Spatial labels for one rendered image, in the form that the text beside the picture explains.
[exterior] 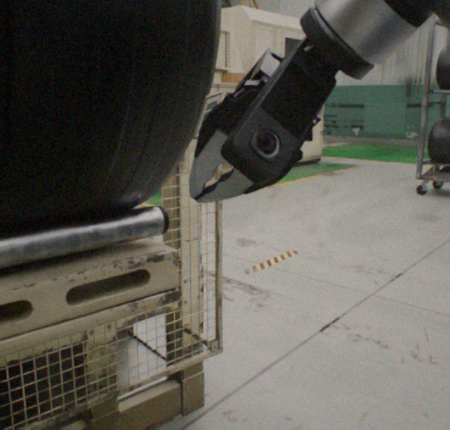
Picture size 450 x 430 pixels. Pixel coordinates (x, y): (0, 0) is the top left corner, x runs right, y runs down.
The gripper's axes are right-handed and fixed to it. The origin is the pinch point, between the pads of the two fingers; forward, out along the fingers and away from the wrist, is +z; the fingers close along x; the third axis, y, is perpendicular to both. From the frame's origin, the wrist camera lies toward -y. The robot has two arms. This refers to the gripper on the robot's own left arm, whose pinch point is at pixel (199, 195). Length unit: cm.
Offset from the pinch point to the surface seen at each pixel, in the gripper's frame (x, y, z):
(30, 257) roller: 10.2, -1.3, 21.5
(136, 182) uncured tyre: 5.2, 8.3, 10.4
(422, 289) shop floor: -171, 175, 92
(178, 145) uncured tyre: 3.9, 11.1, 4.0
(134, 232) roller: 1.2, 9.0, 18.6
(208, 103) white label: 4.0, 14.4, -1.3
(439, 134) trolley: -246, 468, 91
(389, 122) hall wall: -432, 1045, 281
